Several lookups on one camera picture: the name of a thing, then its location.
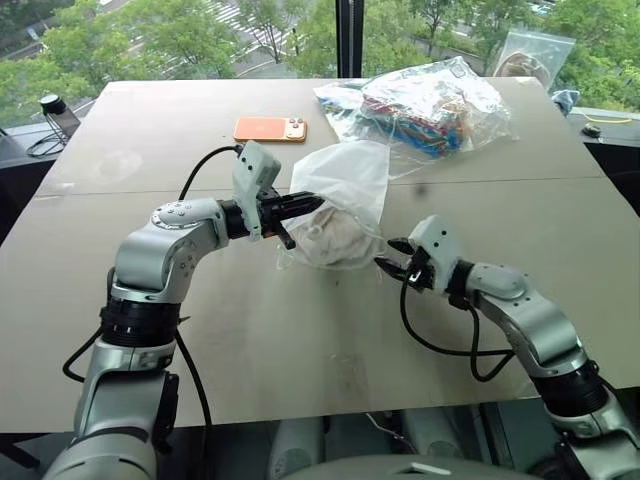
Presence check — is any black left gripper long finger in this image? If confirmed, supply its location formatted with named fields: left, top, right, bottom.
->
left=285, top=190, right=327, bottom=218

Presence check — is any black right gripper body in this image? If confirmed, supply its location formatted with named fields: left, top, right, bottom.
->
left=399, top=247, right=437, bottom=294

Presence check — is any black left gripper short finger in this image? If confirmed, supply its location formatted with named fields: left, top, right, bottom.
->
left=273, top=219, right=298, bottom=251

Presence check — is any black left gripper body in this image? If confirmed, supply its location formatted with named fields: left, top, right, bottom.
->
left=257, top=186, right=292, bottom=239

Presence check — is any beige towel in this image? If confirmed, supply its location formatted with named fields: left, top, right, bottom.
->
left=289, top=209, right=377, bottom=267

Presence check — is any white translucent drawstring bag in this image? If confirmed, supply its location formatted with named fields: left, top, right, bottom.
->
left=273, top=139, right=392, bottom=272

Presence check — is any clear bag of colourful cloths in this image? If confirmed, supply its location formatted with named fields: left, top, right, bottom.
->
left=312, top=55, right=520, bottom=177

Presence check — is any clear zip bag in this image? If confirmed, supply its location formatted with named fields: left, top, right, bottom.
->
left=496, top=29, right=575, bottom=92

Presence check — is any orange smartphone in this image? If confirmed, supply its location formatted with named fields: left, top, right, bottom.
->
left=232, top=115, right=308, bottom=147

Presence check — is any grey rounded robot leg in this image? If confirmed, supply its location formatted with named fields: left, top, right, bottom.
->
left=401, top=408, right=465, bottom=457
left=266, top=416, right=327, bottom=480

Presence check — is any grey robot torso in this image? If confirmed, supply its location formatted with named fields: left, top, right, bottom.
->
left=293, top=451, right=549, bottom=480

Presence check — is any blue cloth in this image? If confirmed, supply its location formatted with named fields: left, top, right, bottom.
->
left=551, top=88, right=582, bottom=117

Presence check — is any black round-topped device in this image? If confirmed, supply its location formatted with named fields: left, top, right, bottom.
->
left=38, top=94, right=82, bottom=137

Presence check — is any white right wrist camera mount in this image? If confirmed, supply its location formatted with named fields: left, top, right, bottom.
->
left=406, top=215, right=464, bottom=294

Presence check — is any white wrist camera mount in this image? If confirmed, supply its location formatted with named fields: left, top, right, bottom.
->
left=231, top=140, right=283, bottom=243
left=406, top=215, right=464, bottom=294

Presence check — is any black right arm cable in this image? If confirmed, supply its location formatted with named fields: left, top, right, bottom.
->
left=398, top=272, right=517, bottom=384

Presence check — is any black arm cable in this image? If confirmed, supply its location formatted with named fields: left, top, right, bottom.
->
left=398, top=272, right=517, bottom=384
left=62, top=144, right=246, bottom=429

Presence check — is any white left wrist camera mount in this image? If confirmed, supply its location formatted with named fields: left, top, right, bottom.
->
left=231, top=140, right=283, bottom=243

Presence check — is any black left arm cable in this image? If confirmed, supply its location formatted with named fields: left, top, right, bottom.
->
left=62, top=144, right=246, bottom=429

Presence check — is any black window frame post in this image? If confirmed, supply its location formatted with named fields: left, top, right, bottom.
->
left=335, top=0, right=363, bottom=79

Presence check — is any black device cable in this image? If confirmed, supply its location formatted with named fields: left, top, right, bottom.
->
left=24, top=130, right=67, bottom=159

